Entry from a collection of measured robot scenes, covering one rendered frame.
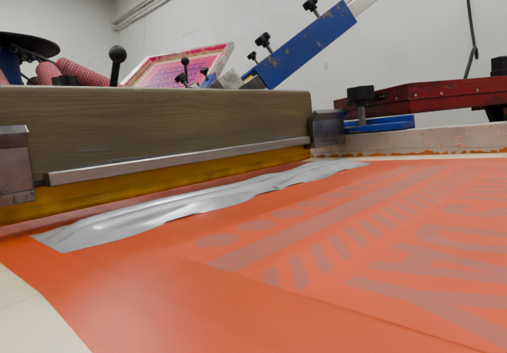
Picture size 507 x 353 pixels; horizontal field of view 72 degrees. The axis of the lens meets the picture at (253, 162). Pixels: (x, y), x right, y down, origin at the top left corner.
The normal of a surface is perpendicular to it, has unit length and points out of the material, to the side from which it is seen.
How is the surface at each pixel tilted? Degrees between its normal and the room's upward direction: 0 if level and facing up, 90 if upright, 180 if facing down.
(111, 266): 0
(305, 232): 0
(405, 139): 90
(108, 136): 90
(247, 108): 90
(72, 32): 90
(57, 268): 0
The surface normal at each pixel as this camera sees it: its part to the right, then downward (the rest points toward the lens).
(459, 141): -0.69, 0.14
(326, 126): 0.71, -0.01
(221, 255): -0.11, -0.99
